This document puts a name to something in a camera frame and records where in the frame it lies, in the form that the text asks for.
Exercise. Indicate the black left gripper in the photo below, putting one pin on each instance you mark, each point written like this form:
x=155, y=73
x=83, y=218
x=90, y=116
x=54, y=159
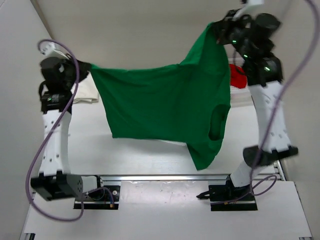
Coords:
x=83, y=67

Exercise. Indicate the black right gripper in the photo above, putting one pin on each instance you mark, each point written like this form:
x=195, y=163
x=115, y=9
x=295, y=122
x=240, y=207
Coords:
x=221, y=30

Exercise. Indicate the white t shirt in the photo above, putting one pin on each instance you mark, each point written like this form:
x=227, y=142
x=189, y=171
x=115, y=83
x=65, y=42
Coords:
x=87, y=91

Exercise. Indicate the green t shirt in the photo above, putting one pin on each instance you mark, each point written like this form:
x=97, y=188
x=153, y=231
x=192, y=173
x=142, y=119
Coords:
x=186, y=102

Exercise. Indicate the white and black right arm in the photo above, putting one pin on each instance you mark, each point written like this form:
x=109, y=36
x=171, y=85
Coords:
x=273, y=140

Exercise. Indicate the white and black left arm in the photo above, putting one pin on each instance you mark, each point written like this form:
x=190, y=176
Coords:
x=55, y=180

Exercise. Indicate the red t shirt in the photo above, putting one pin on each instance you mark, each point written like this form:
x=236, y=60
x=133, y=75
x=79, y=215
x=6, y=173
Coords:
x=238, y=79

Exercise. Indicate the white plastic basket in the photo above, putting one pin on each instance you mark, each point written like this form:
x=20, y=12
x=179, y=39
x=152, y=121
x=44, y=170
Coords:
x=240, y=97

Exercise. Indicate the white front cover board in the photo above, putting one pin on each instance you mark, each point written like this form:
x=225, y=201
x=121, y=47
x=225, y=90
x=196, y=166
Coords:
x=170, y=211

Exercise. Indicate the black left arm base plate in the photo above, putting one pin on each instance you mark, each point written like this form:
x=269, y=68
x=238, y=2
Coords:
x=99, y=193

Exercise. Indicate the aluminium right table rail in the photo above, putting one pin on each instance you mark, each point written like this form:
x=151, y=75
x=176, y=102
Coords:
x=279, y=170

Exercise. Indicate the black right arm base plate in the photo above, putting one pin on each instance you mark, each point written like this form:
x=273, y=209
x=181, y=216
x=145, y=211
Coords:
x=227, y=197

